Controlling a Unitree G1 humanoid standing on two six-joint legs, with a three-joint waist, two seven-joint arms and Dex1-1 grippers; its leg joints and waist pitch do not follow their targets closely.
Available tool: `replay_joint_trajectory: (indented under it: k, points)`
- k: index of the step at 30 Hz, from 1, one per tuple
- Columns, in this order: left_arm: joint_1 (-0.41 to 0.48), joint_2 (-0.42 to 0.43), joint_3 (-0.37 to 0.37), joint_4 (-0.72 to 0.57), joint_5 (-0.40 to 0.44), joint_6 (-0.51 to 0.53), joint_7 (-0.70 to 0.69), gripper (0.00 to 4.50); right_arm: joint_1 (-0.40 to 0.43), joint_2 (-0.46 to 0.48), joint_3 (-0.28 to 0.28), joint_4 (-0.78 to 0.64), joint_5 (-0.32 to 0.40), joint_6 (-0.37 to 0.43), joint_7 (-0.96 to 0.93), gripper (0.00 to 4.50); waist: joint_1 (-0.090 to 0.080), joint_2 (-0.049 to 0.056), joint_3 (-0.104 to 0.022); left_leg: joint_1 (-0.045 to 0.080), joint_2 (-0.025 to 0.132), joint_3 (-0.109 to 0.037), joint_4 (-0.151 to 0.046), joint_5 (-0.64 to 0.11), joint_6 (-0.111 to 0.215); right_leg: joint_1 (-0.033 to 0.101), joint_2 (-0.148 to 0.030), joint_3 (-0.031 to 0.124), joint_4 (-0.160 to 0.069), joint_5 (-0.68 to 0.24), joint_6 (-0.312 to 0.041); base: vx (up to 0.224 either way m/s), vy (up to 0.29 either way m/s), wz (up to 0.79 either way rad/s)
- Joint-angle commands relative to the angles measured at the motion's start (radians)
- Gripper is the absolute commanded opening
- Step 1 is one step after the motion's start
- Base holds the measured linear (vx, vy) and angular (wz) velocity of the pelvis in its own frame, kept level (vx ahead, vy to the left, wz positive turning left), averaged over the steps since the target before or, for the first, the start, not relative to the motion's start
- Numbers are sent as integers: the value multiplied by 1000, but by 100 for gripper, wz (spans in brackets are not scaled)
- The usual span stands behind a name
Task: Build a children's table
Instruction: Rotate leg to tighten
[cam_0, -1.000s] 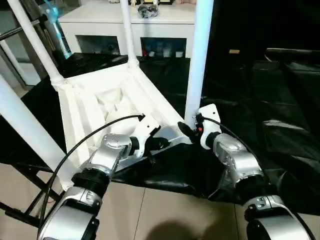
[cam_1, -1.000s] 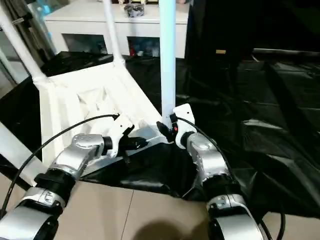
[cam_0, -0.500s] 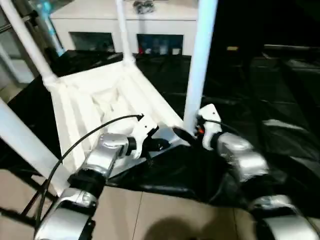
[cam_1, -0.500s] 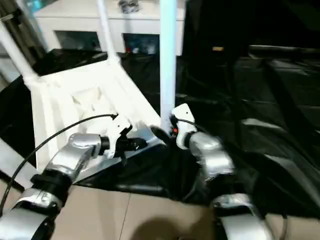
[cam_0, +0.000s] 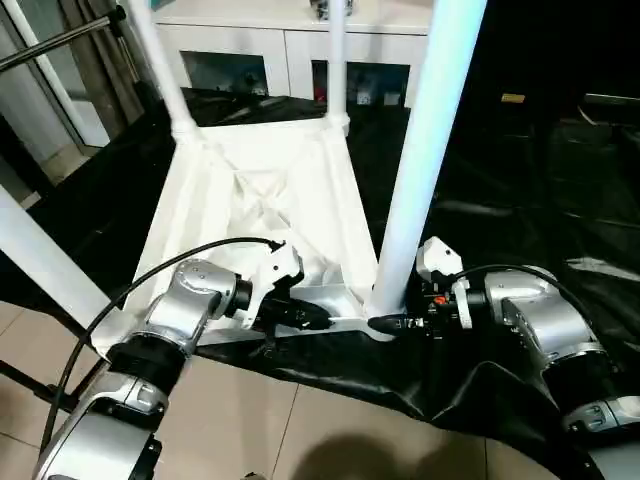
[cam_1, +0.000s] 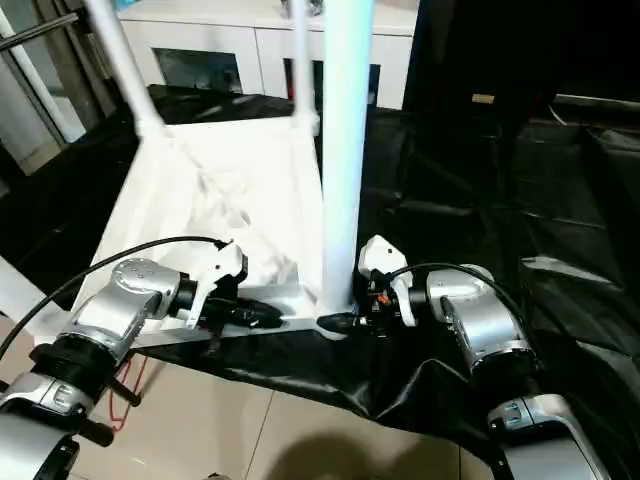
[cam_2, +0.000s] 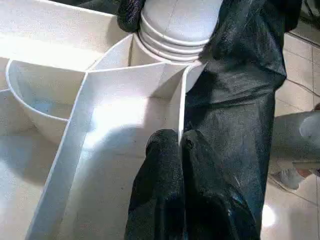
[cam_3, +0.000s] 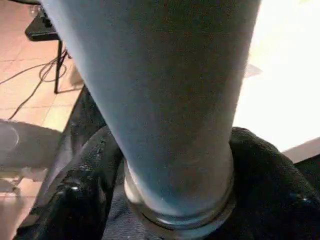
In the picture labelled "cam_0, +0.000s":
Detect white plastic table top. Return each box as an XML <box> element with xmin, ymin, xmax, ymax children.
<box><xmin>92</xmin><ymin>117</ymin><xmax>402</xmax><ymax>359</ymax></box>

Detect black plastic mat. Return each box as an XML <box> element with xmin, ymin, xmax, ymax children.
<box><xmin>0</xmin><ymin>87</ymin><xmax>640</xmax><ymax>480</ymax></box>

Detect white sideboard cabinet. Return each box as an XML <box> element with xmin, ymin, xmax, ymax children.
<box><xmin>152</xmin><ymin>0</ymin><xmax>436</xmax><ymax>109</ymax></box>

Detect black draped furniture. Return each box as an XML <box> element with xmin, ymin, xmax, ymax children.
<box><xmin>429</xmin><ymin>0</ymin><xmax>640</xmax><ymax>121</ymax></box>

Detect grey curtain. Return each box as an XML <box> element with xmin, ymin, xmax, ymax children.
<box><xmin>74</xmin><ymin>0</ymin><xmax>154</xmax><ymax>129</ymax></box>

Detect black parts in clear bag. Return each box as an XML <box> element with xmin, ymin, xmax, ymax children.
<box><xmin>310</xmin><ymin>0</ymin><xmax>359</xmax><ymax>21</ymax></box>

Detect metal rod with black knob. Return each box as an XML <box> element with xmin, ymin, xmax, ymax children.
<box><xmin>0</xmin><ymin>4</ymin><xmax>126</xmax><ymax>72</ymax></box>

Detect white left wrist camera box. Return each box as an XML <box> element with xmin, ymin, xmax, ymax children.
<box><xmin>239</xmin><ymin>244</ymin><xmax>306</xmax><ymax>332</ymax></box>

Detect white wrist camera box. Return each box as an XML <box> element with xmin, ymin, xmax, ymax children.
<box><xmin>415</xmin><ymin>237</ymin><xmax>475</xmax><ymax>332</ymax></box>
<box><xmin>239</xmin><ymin>244</ymin><xmax>306</xmax><ymax>332</ymax></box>

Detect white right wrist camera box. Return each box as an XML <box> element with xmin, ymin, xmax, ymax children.
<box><xmin>415</xmin><ymin>237</ymin><xmax>475</xmax><ymax>332</ymax></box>

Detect black right camera cable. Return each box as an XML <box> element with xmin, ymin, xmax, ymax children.
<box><xmin>439</xmin><ymin>263</ymin><xmax>597</xmax><ymax>344</ymax></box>

